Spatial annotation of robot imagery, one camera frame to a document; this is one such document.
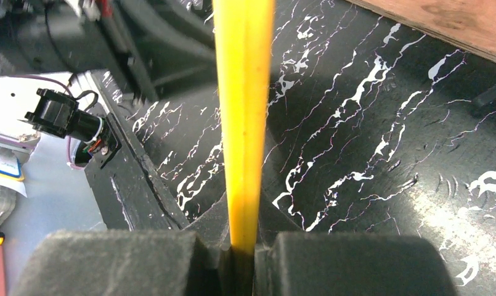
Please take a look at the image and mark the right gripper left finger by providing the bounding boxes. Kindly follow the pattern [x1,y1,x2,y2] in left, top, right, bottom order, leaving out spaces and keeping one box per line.
[11,231,232,295]

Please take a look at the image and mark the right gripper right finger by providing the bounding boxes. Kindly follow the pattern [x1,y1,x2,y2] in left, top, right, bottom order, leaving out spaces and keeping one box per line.
[254,232,458,295]

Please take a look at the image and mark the yellow framed whiteboard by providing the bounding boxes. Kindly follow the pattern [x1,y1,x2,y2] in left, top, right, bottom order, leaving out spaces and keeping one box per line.
[213,0,275,255]

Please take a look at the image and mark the black marble pattern mat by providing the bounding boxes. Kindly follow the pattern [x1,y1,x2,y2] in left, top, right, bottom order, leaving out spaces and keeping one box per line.
[100,0,496,296]

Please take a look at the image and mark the brown wooden board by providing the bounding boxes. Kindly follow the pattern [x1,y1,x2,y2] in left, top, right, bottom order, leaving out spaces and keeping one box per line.
[352,0,496,63]

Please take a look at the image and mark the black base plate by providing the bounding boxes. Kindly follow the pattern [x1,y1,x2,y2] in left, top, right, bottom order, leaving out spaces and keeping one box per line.
[84,114,189,231]

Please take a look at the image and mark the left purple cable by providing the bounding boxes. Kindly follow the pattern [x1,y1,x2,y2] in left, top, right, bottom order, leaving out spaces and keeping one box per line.
[10,74,89,171]

